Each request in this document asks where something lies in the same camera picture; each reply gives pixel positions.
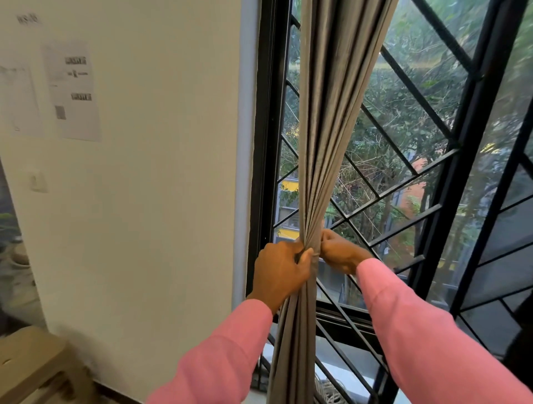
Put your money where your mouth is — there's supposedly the person's left hand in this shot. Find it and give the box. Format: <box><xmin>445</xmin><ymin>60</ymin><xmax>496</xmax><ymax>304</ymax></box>
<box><xmin>247</xmin><ymin>241</ymin><xmax>315</xmax><ymax>315</ymax></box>

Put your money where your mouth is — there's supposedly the person's right hand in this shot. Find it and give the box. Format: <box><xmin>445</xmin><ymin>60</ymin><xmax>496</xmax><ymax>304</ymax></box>
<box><xmin>319</xmin><ymin>228</ymin><xmax>374</xmax><ymax>276</ymax></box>

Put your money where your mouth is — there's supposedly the grey curtain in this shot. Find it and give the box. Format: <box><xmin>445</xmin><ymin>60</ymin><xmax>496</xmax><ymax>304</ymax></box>
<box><xmin>266</xmin><ymin>0</ymin><xmax>399</xmax><ymax>404</ymax></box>

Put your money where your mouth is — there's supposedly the person's right forearm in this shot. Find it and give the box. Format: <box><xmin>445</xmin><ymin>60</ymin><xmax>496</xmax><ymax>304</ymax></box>
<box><xmin>356</xmin><ymin>258</ymin><xmax>533</xmax><ymax>404</ymax></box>

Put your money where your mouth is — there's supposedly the person's left forearm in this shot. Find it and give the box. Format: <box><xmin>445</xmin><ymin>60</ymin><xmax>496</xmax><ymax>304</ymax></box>
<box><xmin>145</xmin><ymin>298</ymin><xmax>274</xmax><ymax>404</ymax></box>

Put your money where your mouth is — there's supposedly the black metal window grille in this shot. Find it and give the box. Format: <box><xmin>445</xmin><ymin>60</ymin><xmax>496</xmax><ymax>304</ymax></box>
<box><xmin>273</xmin><ymin>0</ymin><xmax>533</xmax><ymax>404</ymax></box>

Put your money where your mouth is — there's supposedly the beige plastic stool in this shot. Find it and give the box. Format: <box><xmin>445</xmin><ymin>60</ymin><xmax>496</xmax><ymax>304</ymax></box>
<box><xmin>0</xmin><ymin>326</ymin><xmax>94</xmax><ymax>404</ymax></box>

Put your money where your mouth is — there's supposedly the white printed paper sheet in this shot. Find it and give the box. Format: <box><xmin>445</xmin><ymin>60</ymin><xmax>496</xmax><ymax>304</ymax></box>
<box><xmin>42</xmin><ymin>40</ymin><xmax>102</xmax><ymax>142</ymax></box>

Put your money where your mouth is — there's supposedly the white plain paper sheet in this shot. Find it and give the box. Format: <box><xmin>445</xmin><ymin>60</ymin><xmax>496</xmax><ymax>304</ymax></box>
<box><xmin>0</xmin><ymin>64</ymin><xmax>44</xmax><ymax>137</ymax></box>

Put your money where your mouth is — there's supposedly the black window frame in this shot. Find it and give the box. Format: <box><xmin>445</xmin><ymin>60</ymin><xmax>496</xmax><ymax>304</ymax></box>
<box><xmin>246</xmin><ymin>0</ymin><xmax>533</xmax><ymax>404</ymax></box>

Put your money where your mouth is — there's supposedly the white wall switch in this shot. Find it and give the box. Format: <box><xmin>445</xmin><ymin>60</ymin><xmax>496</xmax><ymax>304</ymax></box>
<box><xmin>29</xmin><ymin>168</ymin><xmax>49</xmax><ymax>194</ymax></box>

